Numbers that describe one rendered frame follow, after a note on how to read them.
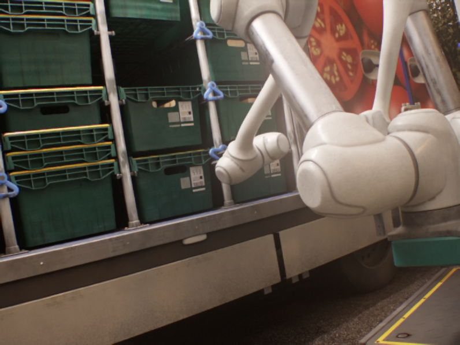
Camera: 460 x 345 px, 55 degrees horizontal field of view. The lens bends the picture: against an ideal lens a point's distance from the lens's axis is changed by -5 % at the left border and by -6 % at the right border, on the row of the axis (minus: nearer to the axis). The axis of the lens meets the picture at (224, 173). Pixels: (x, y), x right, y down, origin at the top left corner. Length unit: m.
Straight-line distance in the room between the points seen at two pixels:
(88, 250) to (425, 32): 1.34
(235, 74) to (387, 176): 1.37
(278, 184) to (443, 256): 1.32
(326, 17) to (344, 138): 1.62
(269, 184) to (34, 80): 1.13
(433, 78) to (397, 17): 0.26
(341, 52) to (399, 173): 1.62
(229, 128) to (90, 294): 0.98
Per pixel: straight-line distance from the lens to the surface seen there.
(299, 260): 2.06
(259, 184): 2.14
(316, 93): 1.04
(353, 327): 2.22
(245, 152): 1.54
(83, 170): 1.69
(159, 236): 1.62
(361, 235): 2.41
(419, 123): 1.03
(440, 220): 1.05
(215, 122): 1.98
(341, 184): 0.88
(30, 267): 1.46
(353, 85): 2.52
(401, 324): 1.27
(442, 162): 1.03
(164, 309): 1.66
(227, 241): 1.81
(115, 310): 1.57
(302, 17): 1.39
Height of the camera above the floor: 0.77
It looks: 1 degrees up
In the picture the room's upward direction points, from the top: 10 degrees counter-clockwise
